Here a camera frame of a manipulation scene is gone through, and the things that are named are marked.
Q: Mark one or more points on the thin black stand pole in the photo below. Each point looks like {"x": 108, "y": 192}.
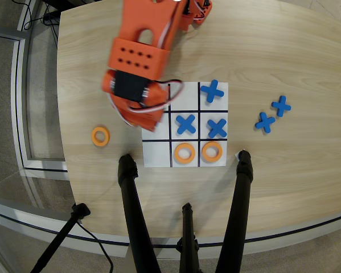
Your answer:
{"x": 59, "y": 239}

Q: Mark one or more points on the white tic-tac-toe grid sheet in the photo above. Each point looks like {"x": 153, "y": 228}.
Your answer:
{"x": 187, "y": 102}

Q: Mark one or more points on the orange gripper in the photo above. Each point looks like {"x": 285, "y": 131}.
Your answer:
{"x": 146, "y": 121}

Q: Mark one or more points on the grey metal glass frame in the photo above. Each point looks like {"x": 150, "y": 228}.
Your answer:
{"x": 18, "y": 99}

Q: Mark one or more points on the blue foam cross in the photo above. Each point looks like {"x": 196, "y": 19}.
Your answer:
{"x": 265, "y": 122}
{"x": 185, "y": 124}
{"x": 217, "y": 128}
{"x": 212, "y": 91}
{"x": 281, "y": 106}

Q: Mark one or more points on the white tape piece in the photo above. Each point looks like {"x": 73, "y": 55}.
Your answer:
{"x": 236, "y": 155}

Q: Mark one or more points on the short black tripod leg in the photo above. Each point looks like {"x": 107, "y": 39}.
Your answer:
{"x": 188, "y": 227}

